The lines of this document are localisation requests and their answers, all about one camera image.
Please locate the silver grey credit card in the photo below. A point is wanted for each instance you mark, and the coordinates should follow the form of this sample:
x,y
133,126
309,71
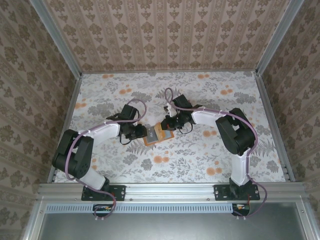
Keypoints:
x,y
151,135

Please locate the orange card holder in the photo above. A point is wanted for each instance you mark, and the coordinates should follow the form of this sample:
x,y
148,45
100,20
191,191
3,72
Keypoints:
x,y
167,135

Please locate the tan credit card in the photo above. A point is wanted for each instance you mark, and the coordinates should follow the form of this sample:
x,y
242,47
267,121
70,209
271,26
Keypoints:
x,y
160,132

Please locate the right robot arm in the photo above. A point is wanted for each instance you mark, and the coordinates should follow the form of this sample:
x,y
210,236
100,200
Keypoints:
x,y
232,135

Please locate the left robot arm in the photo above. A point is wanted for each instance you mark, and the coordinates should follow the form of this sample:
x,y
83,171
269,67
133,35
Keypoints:
x,y
72,155

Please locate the grey metal panel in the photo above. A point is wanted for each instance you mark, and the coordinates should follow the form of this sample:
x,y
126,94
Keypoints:
x,y
170,227

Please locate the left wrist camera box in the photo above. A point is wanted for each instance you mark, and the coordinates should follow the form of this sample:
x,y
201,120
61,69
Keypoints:
x,y
130,112

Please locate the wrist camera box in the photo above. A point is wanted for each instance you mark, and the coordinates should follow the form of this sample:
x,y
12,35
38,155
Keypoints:
x,y
130,112
182,102

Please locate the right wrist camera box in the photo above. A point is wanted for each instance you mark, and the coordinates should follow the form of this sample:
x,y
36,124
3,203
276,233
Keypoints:
x,y
182,102

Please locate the aluminium end rail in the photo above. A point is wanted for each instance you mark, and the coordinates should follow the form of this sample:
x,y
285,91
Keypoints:
x,y
170,71

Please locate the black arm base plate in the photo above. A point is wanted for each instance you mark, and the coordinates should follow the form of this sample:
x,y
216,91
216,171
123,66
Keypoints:
x,y
220,192
120,192

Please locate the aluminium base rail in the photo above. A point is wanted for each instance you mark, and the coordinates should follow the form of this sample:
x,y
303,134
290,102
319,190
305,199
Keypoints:
x,y
170,191

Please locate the aluminium side rail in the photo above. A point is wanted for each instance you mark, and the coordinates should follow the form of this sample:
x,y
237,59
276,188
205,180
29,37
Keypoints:
x,y
273,125
66,125

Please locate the aluminium frame post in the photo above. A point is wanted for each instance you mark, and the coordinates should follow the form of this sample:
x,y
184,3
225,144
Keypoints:
x,y
57,37
278,37

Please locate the aluminium frame bar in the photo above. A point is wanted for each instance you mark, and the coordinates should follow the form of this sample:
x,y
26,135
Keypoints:
x,y
306,220
32,222

